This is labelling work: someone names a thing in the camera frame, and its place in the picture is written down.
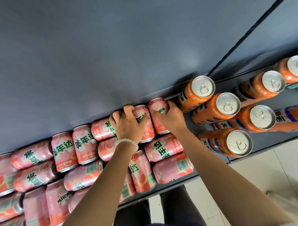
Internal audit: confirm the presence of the orange striped soda can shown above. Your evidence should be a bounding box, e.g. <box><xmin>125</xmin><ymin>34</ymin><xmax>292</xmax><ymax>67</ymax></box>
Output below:
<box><xmin>213</xmin><ymin>105</ymin><xmax>277</xmax><ymax>133</ymax></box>
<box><xmin>197</xmin><ymin>129</ymin><xmax>254</xmax><ymax>159</ymax></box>

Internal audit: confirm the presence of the pile of pink soda cans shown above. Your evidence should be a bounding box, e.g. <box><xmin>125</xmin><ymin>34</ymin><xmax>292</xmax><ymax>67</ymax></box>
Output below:
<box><xmin>0</xmin><ymin>117</ymin><xmax>194</xmax><ymax>226</ymax></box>

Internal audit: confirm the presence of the person's right forearm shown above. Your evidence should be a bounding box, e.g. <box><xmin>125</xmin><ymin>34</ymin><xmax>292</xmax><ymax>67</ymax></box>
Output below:
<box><xmin>173</xmin><ymin>126</ymin><xmax>295</xmax><ymax>226</ymax></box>

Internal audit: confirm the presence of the person's left hand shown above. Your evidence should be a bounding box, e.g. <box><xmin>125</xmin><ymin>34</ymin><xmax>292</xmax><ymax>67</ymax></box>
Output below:
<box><xmin>109</xmin><ymin>105</ymin><xmax>150</xmax><ymax>144</ymax></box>

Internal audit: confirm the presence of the pink printed soda can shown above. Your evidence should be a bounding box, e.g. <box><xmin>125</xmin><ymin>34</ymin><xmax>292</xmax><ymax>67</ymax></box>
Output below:
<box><xmin>131</xmin><ymin>105</ymin><xmax>156</xmax><ymax>144</ymax></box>
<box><xmin>148</xmin><ymin>97</ymin><xmax>172</xmax><ymax>135</ymax></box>

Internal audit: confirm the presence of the group of orange cans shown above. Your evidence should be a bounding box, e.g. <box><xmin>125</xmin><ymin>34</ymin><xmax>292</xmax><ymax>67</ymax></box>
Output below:
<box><xmin>178</xmin><ymin>55</ymin><xmax>298</xmax><ymax>133</ymax></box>

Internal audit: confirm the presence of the grey metal shelf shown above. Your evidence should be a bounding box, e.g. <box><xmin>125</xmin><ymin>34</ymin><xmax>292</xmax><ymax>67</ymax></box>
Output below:
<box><xmin>0</xmin><ymin>0</ymin><xmax>298</xmax><ymax>226</ymax></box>

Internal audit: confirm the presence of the white bead bracelet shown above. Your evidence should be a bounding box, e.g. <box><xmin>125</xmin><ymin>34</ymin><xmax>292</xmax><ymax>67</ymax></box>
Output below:
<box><xmin>113</xmin><ymin>138</ymin><xmax>139</xmax><ymax>152</ymax></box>

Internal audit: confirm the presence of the person's left forearm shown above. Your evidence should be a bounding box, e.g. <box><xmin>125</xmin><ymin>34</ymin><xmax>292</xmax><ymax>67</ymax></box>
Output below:
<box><xmin>63</xmin><ymin>143</ymin><xmax>140</xmax><ymax>226</ymax></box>

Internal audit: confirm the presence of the person's right hand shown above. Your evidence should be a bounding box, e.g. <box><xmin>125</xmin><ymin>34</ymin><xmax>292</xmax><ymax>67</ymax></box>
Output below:
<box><xmin>152</xmin><ymin>101</ymin><xmax>189</xmax><ymax>133</ymax></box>

